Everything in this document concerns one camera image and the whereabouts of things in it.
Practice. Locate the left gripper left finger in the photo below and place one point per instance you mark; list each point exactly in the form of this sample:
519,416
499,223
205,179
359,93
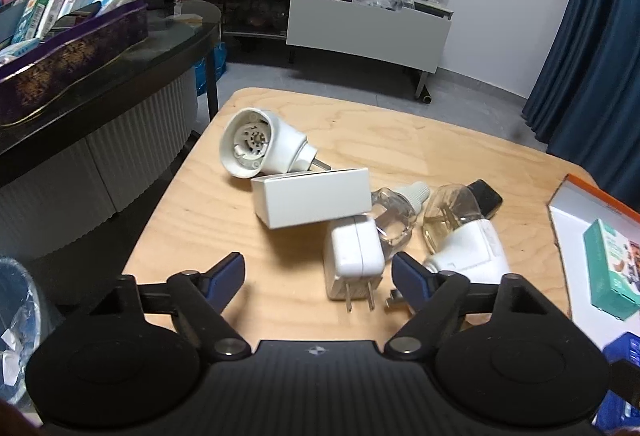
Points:
199,300

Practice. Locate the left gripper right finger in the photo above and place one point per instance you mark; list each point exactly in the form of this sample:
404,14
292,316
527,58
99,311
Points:
440,302

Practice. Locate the adhesive bandage box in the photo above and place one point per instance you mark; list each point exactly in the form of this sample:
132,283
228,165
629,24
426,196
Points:
613,269

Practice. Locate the white mosquito repellent heater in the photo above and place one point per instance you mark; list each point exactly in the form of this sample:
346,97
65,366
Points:
459,238

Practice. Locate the white usb charger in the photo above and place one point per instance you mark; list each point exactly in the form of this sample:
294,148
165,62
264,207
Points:
353,260

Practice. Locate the clear refill bottle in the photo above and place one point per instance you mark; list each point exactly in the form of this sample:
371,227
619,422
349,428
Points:
395,212

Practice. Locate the black power adapter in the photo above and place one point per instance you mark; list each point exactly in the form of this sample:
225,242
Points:
487,198

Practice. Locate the white rectangular box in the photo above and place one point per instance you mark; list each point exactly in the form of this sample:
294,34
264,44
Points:
296,199

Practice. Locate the orange white cardboard tray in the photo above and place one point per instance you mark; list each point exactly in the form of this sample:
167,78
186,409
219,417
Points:
573,208

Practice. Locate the white round plug device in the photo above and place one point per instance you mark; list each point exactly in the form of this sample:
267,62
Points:
259,142

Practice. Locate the dark glass side table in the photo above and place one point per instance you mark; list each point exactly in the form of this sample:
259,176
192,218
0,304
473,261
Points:
80,181

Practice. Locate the blue curtain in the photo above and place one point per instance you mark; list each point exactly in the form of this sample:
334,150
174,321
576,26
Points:
585,103

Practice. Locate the purple storage tin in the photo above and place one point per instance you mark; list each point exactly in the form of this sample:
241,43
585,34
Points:
33,80

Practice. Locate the white tv cabinet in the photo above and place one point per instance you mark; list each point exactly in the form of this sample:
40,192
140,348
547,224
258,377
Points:
411,38

